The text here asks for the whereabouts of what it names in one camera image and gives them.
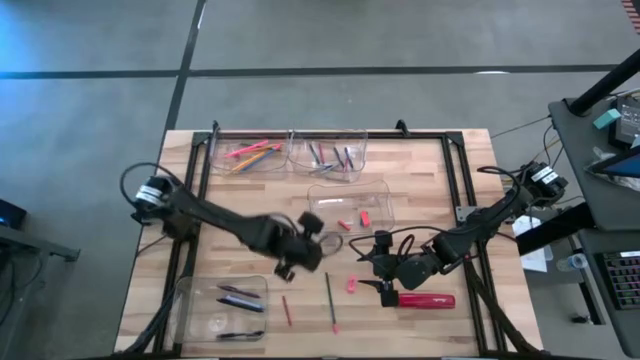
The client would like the clear water bottle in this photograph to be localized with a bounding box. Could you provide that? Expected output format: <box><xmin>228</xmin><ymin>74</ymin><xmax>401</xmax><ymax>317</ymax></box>
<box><xmin>555</xmin><ymin>252</ymin><xmax>590</xmax><ymax>273</ymax></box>

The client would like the red stapler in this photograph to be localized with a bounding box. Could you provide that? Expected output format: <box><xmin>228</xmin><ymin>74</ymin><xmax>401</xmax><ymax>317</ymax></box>
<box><xmin>397</xmin><ymin>292</ymin><xmax>458</xmax><ymax>311</ymax></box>

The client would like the black diagonal pole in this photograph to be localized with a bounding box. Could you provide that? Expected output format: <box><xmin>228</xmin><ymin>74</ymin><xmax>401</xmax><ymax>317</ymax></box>
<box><xmin>569</xmin><ymin>48</ymin><xmax>640</xmax><ymax>117</ymax></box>

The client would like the black desk device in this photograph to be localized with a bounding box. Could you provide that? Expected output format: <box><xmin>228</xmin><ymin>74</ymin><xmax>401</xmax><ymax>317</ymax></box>
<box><xmin>614</xmin><ymin>96</ymin><xmax>640</xmax><ymax>147</ymax></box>

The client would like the grey metal stand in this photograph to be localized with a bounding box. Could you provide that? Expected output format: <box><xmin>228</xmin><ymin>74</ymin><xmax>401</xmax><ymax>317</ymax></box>
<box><xmin>0</xmin><ymin>224</ymin><xmax>82</xmax><ymax>265</ymax></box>

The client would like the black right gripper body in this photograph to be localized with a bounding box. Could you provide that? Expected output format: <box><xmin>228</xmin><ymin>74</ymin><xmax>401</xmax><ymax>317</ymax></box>
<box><xmin>371</xmin><ymin>244</ymin><xmax>442</xmax><ymax>293</ymax></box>

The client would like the grey blue pen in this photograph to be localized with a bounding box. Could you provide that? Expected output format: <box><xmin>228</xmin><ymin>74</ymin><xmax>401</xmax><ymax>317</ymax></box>
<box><xmin>215</xmin><ymin>294</ymin><xmax>267</xmax><ymax>315</ymax></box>

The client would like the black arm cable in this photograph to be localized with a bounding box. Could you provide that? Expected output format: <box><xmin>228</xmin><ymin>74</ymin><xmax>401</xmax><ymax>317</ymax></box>
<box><xmin>347</xmin><ymin>164</ymin><xmax>525</xmax><ymax>265</ymax></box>
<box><xmin>119</xmin><ymin>161</ymin><xmax>345</xmax><ymax>258</ymax></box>

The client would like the teal box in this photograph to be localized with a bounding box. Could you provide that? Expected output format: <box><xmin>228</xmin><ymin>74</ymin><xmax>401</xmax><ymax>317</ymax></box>
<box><xmin>592</xmin><ymin>107</ymin><xmax>623</xmax><ymax>131</ymax></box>

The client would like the green pencil pink eraser cap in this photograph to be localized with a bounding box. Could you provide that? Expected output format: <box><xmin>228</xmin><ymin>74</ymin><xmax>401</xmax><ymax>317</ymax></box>
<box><xmin>323</xmin><ymin>271</ymin><xmax>341</xmax><ymax>336</ymax></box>

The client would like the black pen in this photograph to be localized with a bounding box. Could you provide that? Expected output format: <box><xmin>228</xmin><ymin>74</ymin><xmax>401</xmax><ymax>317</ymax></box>
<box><xmin>215</xmin><ymin>283</ymin><xmax>263</xmax><ymax>300</ymax></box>

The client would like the blue pencil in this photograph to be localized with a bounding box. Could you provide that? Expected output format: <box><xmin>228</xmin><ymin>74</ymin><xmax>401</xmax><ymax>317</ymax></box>
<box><xmin>240</xmin><ymin>147</ymin><xmax>282</xmax><ymax>174</ymax></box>

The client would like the tablet with blue screen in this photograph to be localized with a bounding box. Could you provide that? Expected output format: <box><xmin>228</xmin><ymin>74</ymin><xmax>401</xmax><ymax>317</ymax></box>
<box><xmin>587</xmin><ymin>145</ymin><xmax>640</xmax><ymax>180</ymax></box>

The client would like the black keyboard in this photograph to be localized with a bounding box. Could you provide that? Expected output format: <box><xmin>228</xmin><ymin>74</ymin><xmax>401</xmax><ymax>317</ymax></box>
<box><xmin>596</xmin><ymin>249</ymin><xmax>640</xmax><ymax>312</ymax></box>

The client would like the clear plastic bin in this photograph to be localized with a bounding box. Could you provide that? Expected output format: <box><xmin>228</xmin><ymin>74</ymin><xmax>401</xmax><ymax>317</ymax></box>
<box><xmin>171</xmin><ymin>274</ymin><xmax>271</xmax><ymax>345</ymax></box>
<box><xmin>287</xmin><ymin>128</ymin><xmax>370</xmax><ymax>185</ymax></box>
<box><xmin>208</xmin><ymin>130</ymin><xmax>293</xmax><ymax>178</ymax></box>
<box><xmin>306</xmin><ymin>179</ymin><xmax>397</xmax><ymax>238</ymax></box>

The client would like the dark grey desk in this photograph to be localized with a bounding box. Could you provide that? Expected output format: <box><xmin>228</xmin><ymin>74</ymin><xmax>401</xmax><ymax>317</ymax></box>
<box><xmin>547</xmin><ymin>96</ymin><xmax>640</xmax><ymax>359</ymax></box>

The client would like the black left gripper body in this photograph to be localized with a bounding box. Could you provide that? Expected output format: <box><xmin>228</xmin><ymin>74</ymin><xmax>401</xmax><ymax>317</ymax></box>
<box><xmin>272</xmin><ymin>231</ymin><xmax>326</xmax><ymax>275</ymax></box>

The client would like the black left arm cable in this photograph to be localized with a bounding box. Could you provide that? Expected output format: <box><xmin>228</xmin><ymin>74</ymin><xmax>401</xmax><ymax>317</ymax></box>
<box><xmin>119</xmin><ymin>161</ymin><xmax>345</xmax><ymax>258</ymax></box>

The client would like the black aluminium table frame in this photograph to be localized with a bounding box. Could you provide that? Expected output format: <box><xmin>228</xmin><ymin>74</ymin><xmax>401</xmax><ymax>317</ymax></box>
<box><xmin>119</xmin><ymin>118</ymin><xmax>551</xmax><ymax>360</ymax></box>

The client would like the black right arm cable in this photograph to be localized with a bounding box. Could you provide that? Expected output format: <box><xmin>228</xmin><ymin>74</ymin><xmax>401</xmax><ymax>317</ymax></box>
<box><xmin>347</xmin><ymin>164</ymin><xmax>525</xmax><ymax>265</ymax></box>

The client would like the white paper sheet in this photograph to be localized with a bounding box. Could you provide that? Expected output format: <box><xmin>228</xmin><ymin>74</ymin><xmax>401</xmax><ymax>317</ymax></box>
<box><xmin>511</xmin><ymin>214</ymin><xmax>555</xmax><ymax>274</ymax></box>

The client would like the black desk strut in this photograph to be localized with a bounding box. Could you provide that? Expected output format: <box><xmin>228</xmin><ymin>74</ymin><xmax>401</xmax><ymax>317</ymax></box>
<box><xmin>514</xmin><ymin>201</ymin><xmax>597</xmax><ymax>257</ymax></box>

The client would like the black box with blue light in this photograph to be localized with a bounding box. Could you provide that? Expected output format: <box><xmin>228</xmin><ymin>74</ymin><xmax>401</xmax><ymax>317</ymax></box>
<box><xmin>0</xmin><ymin>198</ymin><xmax>28</xmax><ymax>231</ymax></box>

